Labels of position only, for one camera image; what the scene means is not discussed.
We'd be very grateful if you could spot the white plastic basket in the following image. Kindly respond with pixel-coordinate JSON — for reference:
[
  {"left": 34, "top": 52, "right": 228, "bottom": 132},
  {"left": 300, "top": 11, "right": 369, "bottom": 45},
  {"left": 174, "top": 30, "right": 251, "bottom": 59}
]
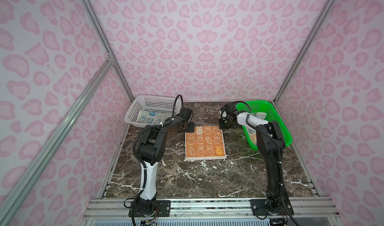
[{"left": 124, "top": 95, "right": 183, "bottom": 128}]

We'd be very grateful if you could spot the blue bunny pattern towel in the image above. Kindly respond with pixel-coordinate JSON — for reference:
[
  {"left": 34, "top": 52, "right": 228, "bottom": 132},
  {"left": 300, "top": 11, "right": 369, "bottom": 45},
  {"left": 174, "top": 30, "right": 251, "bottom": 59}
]
[{"left": 136, "top": 110, "right": 172, "bottom": 124}]

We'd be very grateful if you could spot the orange bunny towel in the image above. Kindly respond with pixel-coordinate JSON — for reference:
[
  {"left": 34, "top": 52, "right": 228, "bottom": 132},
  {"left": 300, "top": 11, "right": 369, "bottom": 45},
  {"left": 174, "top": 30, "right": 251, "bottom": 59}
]
[{"left": 185, "top": 126, "right": 227, "bottom": 161}]

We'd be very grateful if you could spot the green plastic basket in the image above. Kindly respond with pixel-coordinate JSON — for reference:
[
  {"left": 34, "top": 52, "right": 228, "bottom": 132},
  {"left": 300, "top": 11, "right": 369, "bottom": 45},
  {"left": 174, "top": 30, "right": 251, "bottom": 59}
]
[{"left": 234, "top": 100, "right": 293, "bottom": 152}]

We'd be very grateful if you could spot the pale blue patterned towel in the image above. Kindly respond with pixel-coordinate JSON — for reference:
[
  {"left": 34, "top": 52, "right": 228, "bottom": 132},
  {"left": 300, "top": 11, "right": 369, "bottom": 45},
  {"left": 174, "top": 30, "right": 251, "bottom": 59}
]
[{"left": 247, "top": 111, "right": 268, "bottom": 146}]

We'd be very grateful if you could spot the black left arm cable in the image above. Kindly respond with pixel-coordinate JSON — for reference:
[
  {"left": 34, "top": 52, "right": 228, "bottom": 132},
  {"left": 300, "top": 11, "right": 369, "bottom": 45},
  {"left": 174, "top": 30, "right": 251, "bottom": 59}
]
[{"left": 131, "top": 94, "right": 184, "bottom": 203}]

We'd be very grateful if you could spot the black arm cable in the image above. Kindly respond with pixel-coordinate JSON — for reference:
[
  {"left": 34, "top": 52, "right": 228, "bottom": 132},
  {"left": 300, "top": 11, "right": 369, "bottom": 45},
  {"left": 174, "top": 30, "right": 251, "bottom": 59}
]
[
  {"left": 131, "top": 94, "right": 184, "bottom": 203},
  {"left": 232, "top": 101, "right": 301, "bottom": 226}
]

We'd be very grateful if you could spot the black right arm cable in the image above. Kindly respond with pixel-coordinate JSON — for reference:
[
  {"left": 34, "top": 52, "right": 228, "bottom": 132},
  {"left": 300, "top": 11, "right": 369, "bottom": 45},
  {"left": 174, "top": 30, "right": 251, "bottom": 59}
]
[{"left": 232, "top": 101, "right": 301, "bottom": 226}]

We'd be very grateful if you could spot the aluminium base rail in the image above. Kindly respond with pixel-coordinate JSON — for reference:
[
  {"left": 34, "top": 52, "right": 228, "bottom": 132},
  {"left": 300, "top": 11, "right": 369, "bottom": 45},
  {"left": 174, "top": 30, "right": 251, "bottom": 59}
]
[{"left": 81, "top": 197, "right": 344, "bottom": 226}]

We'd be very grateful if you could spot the aluminium diagonal frame bar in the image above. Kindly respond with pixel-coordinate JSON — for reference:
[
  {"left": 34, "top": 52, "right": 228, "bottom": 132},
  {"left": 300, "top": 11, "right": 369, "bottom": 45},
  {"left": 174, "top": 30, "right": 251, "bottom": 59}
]
[{"left": 1, "top": 57, "right": 114, "bottom": 226}]

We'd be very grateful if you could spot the aluminium frame corner post left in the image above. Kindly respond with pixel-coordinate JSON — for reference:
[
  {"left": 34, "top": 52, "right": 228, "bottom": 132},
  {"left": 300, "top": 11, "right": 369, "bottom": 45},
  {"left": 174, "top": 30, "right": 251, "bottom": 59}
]
[{"left": 80, "top": 0, "right": 135, "bottom": 102}]

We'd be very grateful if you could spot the aluminium frame corner post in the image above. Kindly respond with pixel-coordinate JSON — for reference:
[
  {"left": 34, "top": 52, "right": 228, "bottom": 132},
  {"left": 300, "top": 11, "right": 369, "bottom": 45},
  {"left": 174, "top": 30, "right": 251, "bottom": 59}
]
[
  {"left": 273, "top": 0, "right": 338, "bottom": 105},
  {"left": 80, "top": 0, "right": 135, "bottom": 102}
]

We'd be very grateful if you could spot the aluminium frame corner post right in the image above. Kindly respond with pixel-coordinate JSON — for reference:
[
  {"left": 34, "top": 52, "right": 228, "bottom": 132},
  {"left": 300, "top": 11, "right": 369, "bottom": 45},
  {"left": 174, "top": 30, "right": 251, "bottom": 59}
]
[{"left": 273, "top": 0, "right": 338, "bottom": 105}]

